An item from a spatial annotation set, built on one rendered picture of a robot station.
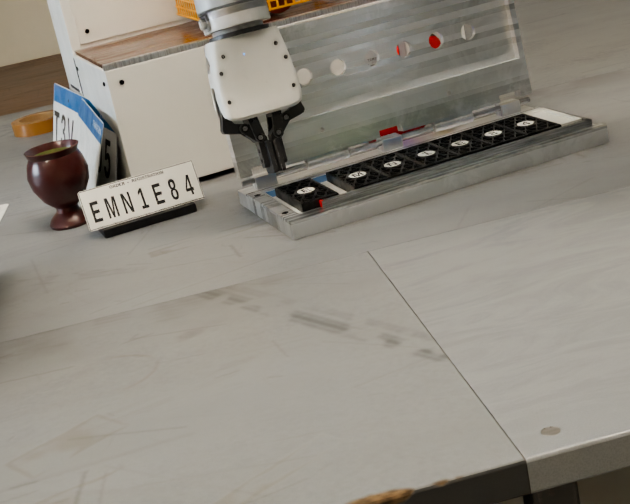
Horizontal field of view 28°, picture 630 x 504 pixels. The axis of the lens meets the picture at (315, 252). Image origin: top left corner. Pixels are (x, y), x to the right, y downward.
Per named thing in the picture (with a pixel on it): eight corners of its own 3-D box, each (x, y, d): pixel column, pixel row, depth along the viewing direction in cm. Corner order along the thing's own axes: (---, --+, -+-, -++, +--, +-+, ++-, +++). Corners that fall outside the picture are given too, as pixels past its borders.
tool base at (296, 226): (294, 240, 148) (288, 211, 147) (240, 204, 167) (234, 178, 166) (609, 142, 161) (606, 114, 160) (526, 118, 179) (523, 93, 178)
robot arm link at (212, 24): (203, 11, 145) (210, 36, 145) (273, -7, 148) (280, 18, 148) (187, 20, 153) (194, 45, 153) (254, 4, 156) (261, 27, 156)
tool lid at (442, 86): (206, 47, 159) (203, 47, 161) (243, 190, 163) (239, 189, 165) (507, -31, 172) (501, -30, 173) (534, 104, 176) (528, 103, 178)
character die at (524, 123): (529, 143, 160) (527, 134, 159) (492, 131, 169) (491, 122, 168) (562, 133, 161) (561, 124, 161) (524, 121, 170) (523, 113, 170)
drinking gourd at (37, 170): (28, 234, 173) (7, 158, 170) (68, 212, 180) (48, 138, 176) (74, 234, 169) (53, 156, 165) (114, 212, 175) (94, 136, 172)
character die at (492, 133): (495, 153, 158) (494, 144, 158) (460, 140, 167) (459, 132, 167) (529, 143, 160) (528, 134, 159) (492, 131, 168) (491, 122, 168)
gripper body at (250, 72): (203, 30, 146) (229, 124, 147) (284, 10, 149) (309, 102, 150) (189, 38, 153) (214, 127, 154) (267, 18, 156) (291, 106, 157)
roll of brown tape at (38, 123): (78, 120, 242) (75, 108, 241) (39, 137, 235) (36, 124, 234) (42, 121, 248) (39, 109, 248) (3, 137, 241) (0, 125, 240)
